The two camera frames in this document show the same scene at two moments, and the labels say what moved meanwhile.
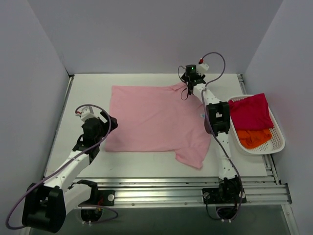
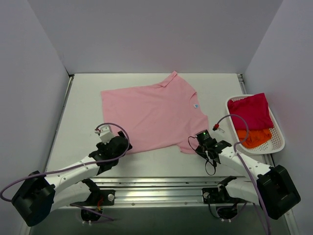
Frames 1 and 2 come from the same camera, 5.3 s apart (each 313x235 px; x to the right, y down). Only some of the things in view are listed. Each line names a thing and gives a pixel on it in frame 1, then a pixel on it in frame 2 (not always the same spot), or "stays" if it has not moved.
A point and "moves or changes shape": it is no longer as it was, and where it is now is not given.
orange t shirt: x=253 y=139 stays
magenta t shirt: x=250 y=113 stays
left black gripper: x=108 y=120 to x=122 y=141
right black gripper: x=190 y=86 to x=204 y=150
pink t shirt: x=157 y=119 moves or changes shape
